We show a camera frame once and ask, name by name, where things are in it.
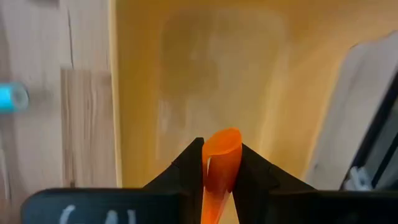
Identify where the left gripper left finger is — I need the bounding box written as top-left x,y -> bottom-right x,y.
21,137 -> 205,224

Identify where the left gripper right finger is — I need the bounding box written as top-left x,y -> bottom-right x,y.
231,143 -> 398,224

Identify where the orange translucent highlighter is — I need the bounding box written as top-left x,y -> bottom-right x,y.
200,127 -> 243,224

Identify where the teal translucent highlighter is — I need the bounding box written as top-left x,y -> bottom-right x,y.
0,82 -> 30,113

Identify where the yellow plastic basket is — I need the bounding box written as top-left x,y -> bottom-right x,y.
107,0 -> 398,224

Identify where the black aluminium table frame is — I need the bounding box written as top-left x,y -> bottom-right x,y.
340,71 -> 398,191

